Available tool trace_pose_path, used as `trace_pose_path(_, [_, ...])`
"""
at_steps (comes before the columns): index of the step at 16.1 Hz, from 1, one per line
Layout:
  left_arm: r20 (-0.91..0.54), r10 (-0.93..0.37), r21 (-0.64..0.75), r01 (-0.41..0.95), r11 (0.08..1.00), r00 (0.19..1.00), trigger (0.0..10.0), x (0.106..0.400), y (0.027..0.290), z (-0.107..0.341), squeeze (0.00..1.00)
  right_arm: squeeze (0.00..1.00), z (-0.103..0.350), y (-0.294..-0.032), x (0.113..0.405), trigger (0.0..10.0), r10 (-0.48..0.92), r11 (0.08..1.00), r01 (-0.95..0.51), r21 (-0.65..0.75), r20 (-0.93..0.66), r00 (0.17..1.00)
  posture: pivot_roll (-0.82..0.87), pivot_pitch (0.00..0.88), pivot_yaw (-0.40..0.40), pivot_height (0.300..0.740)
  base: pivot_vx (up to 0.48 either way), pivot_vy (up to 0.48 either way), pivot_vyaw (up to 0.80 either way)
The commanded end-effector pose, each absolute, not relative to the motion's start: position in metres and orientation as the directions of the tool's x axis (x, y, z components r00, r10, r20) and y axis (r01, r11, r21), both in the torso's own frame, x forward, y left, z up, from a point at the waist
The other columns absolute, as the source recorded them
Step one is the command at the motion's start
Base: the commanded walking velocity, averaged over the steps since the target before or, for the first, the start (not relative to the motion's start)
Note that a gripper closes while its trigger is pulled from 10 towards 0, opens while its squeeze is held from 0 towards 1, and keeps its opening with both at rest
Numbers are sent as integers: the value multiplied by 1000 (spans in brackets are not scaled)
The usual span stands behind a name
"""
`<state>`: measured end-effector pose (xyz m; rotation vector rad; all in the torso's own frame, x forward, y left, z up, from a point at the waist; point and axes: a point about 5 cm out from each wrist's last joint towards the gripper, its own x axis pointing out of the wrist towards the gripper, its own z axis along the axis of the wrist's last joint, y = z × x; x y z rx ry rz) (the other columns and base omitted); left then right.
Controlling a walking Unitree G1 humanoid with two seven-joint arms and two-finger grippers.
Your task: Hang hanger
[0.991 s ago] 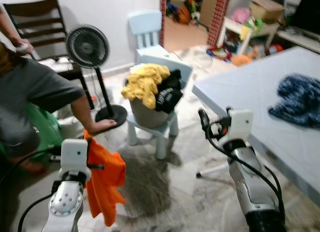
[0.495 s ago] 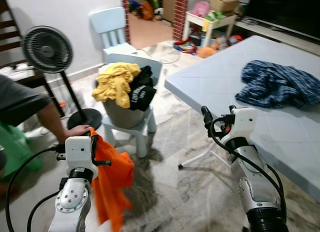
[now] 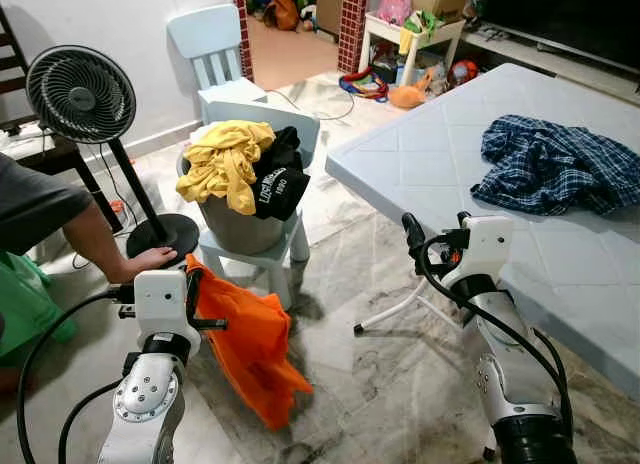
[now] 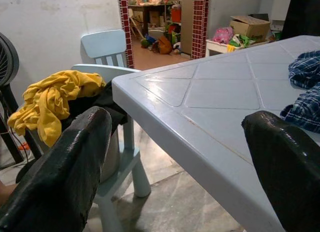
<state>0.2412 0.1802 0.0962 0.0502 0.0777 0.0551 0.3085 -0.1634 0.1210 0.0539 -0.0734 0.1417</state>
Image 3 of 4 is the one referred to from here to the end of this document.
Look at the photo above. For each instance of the yellow shirt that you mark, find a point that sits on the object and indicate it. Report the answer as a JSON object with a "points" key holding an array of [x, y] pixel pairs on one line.
{"points": [[220, 159]]}

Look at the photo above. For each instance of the green yellow cloth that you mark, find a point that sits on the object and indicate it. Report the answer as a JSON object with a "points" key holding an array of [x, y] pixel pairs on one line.
{"points": [[420, 26]]}

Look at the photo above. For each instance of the person torso grey shirt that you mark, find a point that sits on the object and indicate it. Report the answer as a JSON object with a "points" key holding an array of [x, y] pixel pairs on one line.
{"points": [[30, 199]]}

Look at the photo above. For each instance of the black printed shirt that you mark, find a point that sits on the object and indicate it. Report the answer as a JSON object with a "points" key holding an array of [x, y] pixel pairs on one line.
{"points": [[280, 189]]}

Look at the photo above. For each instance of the blue plaid shirt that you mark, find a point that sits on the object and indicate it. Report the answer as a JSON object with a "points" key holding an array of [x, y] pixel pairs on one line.
{"points": [[550, 164]]}

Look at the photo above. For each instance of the white folding table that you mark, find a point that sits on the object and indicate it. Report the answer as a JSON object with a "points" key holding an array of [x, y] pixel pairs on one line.
{"points": [[450, 164]]}

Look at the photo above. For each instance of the pink bag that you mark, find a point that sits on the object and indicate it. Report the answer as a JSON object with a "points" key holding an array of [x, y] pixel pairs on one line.
{"points": [[393, 9]]}

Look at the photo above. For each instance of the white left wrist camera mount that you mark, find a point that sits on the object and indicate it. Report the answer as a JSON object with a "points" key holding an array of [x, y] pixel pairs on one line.
{"points": [[165, 304]]}

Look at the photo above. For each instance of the orange toy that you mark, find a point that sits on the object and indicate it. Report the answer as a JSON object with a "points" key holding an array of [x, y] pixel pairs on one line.
{"points": [[408, 92]]}

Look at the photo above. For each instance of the black standing fan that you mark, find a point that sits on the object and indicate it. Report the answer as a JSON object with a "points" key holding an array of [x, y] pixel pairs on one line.
{"points": [[80, 94]]}

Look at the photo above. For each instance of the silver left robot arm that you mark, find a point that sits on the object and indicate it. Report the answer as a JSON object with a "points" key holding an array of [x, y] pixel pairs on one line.
{"points": [[145, 404]]}

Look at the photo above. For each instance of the grey bucket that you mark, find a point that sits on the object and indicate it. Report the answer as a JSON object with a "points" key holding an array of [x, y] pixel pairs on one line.
{"points": [[235, 229]]}

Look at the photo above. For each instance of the bare person hand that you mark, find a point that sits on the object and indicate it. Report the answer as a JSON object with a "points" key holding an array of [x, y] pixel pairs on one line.
{"points": [[155, 261]]}

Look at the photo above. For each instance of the small colourful ball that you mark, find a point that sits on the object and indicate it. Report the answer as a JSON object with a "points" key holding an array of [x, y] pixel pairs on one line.
{"points": [[463, 74]]}

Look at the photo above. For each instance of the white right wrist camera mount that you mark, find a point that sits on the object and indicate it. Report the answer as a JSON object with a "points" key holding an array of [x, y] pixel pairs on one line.
{"points": [[490, 246]]}

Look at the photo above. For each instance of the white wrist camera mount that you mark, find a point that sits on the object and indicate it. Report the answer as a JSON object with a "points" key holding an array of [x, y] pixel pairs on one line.
{"points": [[490, 246], [165, 304]]}

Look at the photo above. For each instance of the brown orange bag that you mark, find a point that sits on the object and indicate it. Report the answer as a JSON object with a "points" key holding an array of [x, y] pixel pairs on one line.
{"points": [[282, 11]]}

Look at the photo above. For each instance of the orange shirt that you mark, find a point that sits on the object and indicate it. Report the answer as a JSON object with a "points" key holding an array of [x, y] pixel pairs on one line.
{"points": [[250, 354]]}

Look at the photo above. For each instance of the bare person forearm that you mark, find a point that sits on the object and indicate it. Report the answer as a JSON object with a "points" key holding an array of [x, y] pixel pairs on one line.
{"points": [[95, 244]]}

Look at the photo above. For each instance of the small white side table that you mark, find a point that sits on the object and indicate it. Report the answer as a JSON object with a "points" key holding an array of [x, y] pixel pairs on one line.
{"points": [[385, 31]]}

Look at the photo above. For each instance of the black television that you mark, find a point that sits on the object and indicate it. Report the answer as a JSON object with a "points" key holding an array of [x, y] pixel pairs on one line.
{"points": [[560, 19]]}

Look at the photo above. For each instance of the light blue kids chair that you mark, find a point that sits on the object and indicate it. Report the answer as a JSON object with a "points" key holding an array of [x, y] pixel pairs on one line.
{"points": [[290, 246], [205, 34]]}

